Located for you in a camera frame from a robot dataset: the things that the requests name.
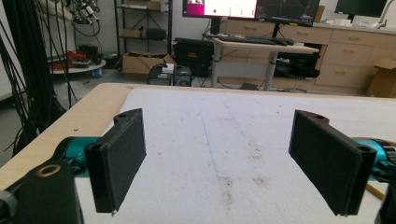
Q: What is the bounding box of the black keyboard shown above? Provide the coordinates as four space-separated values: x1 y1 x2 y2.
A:
219 35 295 47

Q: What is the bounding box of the black metal shelf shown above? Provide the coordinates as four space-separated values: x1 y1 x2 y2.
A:
113 0 174 59

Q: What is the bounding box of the white foam mat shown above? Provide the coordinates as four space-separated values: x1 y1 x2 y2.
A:
74 87 396 224

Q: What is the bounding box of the small black device box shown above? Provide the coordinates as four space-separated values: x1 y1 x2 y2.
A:
173 65 193 88

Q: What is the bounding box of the wooden drawer cabinet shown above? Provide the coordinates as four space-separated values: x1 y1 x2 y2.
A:
218 19 396 95

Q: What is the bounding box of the open cardboard box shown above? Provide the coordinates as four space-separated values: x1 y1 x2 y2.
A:
121 51 177 76

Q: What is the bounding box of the black equipment case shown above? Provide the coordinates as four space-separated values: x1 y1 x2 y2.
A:
173 37 215 78

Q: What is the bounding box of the black bag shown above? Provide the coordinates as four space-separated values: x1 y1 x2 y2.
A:
274 51 321 79

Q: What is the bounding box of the dark computer monitor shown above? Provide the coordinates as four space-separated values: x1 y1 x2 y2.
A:
256 0 321 28

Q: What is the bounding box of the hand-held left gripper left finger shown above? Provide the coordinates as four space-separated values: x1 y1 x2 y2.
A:
84 107 148 215

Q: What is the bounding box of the bundle of black cables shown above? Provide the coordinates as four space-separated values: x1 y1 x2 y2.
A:
0 0 78 157

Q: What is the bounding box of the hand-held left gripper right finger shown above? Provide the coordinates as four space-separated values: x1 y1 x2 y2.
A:
288 109 377 217

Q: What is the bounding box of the round white platform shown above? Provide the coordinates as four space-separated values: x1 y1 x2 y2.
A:
49 59 107 76

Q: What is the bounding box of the standing desk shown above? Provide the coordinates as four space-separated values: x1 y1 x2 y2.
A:
203 33 320 91

